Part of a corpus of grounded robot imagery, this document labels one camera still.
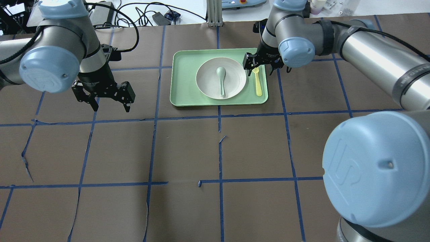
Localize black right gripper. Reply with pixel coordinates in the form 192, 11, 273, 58
243, 42, 284, 77

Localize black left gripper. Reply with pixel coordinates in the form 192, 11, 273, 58
71, 67, 136, 112

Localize yellow plastic fork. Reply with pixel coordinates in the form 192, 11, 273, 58
252, 67, 263, 97

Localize pale green plastic spoon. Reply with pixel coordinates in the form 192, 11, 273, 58
216, 67, 227, 97

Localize white round plate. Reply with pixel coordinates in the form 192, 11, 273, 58
196, 57, 247, 100

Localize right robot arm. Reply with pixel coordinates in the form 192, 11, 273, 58
264, 11, 429, 242

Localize light green tray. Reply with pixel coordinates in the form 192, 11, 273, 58
170, 48, 268, 106

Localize teach pendant near tray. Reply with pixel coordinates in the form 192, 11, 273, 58
221, 0, 267, 9

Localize white lavender cup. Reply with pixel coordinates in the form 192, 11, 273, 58
310, 0, 327, 15

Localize grey electronics box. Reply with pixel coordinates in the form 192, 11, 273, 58
87, 6, 114, 26

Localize black power adapter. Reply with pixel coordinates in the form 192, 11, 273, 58
152, 12, 171, 26

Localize aluminium frame post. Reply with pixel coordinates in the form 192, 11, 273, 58
206, 0, 224, 27

